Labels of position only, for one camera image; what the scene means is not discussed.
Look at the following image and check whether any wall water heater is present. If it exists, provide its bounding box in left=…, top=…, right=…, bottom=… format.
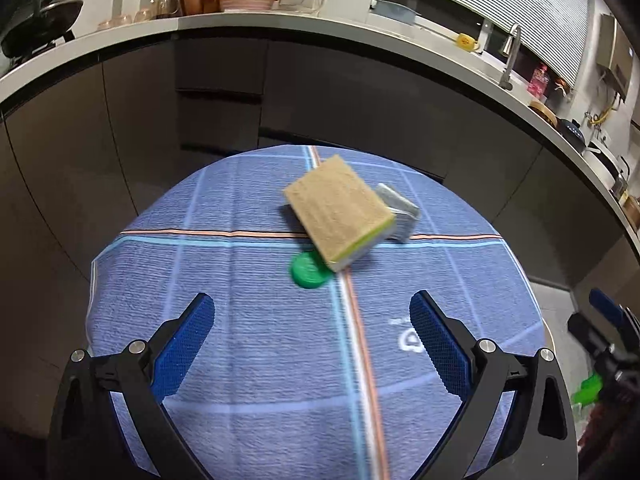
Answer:
left=596, top=12, right=632, bottom=103

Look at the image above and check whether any person's right forearm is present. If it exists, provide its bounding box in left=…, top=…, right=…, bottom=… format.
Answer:
left=577, top=400, right=640, bottom=480

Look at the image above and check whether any yellow gas hose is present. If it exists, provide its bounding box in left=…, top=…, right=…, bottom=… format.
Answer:
left=587, top=95, right=627, bottom=128

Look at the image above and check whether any tan yellow kitchen sponge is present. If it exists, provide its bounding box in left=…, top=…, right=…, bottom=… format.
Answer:
left=283, top=155, right=398, bottom=273

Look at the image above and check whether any pale blue tray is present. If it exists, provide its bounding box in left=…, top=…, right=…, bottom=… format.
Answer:
left=371, top=0, right=423, bottom=26

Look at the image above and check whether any metal kitchen faucet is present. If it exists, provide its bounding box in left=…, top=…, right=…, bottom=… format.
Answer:
left=499, top=24, right=523, bottom=92

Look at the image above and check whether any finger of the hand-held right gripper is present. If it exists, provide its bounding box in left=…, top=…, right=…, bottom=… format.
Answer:
left=589, top=287, right=640, bottom=341
left=567, top=312, right=626, bottom=361

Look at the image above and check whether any green bottle cap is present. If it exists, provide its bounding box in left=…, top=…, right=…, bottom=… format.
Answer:
left=291, top=251, right=331, bottom=289

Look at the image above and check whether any grey kitchen countertop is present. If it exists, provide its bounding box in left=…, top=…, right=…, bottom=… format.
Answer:
left=0, top=10, right=640, bottom=261

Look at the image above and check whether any blue plaid tablecloth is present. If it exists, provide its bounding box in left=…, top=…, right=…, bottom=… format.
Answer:
left=85, top=144, right=548, bottom=480

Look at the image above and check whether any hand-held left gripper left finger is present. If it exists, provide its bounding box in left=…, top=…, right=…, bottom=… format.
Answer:
left=47, top=292, right=216, bottom=480

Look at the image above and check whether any pink bowl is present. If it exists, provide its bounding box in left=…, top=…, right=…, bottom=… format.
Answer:
left=216, top=0, right=281, bottom=12

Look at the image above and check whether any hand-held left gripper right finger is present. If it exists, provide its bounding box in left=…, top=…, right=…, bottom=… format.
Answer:
left=409, top=290, right=580, bottom=480

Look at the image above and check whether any white pot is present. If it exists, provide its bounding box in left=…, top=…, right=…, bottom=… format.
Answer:
left=584, top=142, right=623, bottom=186

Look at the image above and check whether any clear plastic bag with greens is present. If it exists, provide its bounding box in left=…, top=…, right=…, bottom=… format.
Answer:
left=570, top=374, right=607, bottom=441

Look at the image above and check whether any pink bottle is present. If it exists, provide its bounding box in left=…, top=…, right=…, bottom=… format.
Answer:
left=527, top=62, right=550, bottom=98

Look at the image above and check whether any dark blue pot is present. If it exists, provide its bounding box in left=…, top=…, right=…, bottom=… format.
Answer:
left=556, top=119, right=587, bottom=153

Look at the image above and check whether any black wok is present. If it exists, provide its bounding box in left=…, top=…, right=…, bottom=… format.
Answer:
left=0, top=0, right=83, bottom=58

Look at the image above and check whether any round bamboo basket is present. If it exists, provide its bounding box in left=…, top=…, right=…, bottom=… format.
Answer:
left=529, top=100, right=558, bottom=126

